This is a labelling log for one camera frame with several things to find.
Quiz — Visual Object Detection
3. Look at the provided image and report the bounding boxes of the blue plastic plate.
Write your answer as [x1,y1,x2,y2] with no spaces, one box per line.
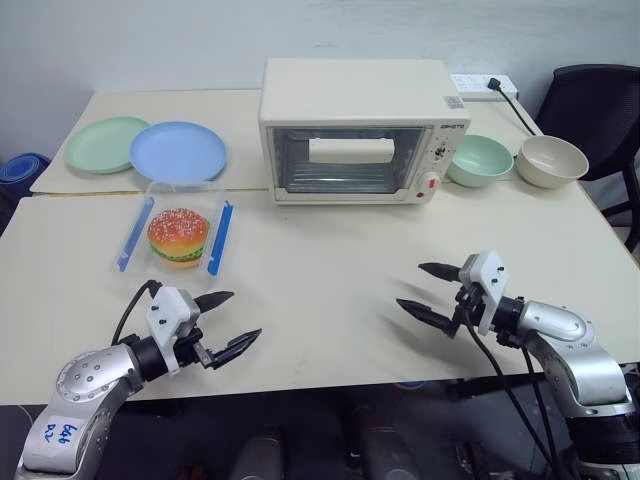
[128,121,229,183]

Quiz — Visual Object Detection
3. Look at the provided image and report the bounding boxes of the cream toaster oven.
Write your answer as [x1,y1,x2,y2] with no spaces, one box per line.
[258,58,472,208]

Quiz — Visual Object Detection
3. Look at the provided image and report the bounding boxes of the black office chair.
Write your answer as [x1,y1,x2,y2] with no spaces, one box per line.
[533,64,640,251]

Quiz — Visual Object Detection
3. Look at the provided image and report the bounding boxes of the toy hamburger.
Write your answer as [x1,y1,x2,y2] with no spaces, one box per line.
[146,208,211,271]

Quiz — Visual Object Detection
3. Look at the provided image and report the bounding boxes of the glass oven door with handle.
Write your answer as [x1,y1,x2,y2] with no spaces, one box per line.
[264,124,429,199]

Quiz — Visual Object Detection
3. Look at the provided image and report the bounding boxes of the white power strip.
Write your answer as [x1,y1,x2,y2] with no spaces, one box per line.
[449,73,520,100]

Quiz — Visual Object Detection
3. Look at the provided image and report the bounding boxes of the clear container with blue clips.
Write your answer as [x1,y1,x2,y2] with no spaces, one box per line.
[110,180,237,278]

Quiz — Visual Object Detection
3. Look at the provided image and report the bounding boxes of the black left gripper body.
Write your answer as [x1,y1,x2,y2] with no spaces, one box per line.
[173,323,225,372]

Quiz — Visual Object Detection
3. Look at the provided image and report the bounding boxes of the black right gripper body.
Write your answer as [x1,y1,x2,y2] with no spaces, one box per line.
[447,284,484,341]

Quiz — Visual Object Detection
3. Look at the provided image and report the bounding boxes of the blue rolled mat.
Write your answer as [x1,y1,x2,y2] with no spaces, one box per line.
[0,154,54,195]

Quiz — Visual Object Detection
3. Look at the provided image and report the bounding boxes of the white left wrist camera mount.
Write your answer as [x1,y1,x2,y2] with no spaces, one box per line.
[144,286,202,375]

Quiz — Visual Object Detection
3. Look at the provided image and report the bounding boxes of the green plastic plate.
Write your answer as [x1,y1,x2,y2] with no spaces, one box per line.
[64,116,153,176]

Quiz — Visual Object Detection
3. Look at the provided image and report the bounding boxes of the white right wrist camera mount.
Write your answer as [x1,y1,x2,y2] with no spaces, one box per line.
[458,249,512,337]

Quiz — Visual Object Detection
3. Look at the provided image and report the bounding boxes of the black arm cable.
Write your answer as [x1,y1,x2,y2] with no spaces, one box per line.
[110,280,164,347]
[462,299,560,480]

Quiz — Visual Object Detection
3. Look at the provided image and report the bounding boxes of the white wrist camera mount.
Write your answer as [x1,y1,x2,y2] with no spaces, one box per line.
[458,249,512,337]
[144,286,202,375]

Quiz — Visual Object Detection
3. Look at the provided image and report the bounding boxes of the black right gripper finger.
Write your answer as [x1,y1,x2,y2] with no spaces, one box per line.
[395,297,454,335]
[418,262,462,283]

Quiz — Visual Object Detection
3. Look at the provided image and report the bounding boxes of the beige bowl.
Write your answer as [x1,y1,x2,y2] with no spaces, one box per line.
[515,135,590,190]

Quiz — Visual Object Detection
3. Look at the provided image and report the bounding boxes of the black plug with cable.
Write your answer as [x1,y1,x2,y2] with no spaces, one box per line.
[486,76,543,138]

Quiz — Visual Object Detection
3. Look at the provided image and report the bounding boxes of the green bowl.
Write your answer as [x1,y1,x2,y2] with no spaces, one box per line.
[445,133,515,189]

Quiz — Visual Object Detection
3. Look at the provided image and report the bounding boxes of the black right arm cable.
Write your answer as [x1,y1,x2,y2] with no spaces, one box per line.
[462,299,560,480]

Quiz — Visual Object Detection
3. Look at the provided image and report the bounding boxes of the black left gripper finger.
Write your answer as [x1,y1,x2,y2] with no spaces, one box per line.
[193,291,236,316]
[211,327,264,371]

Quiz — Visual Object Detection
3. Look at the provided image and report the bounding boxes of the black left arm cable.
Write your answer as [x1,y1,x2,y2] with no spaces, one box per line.
[110,280,164,347]

